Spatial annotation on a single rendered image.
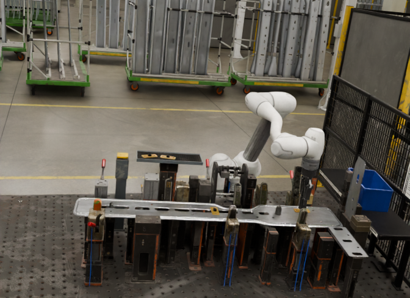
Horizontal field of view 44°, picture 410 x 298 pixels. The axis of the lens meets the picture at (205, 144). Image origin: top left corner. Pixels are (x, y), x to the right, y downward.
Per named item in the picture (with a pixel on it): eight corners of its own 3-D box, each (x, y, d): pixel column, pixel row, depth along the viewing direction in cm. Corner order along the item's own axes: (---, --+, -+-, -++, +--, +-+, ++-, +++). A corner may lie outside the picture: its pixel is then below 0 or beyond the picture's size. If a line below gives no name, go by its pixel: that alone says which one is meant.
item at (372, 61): (385, 239, 474) (440, 20, 411) (373, 240, 470) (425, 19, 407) (318, 182, 595) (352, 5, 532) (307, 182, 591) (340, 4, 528)
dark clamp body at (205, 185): (190, 248, 285) (197, 185, 273) (188, 237, 297) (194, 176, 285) (208, 249, 286) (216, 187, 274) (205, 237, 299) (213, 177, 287)
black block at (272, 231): (259, 287, 256) (268, 236, 247) (255, 275, 266) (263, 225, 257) (275, 287, 257) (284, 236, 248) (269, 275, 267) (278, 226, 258)
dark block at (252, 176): (238, 245, 294) (248, 178, 280) (236, 239, 300) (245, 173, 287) (247, 245, 294) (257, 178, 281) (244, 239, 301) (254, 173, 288)
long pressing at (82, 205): (71, 218, 243) (71, 215, 242) (76, 198, 264) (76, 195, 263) (345, 229, 263) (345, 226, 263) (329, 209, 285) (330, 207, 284)
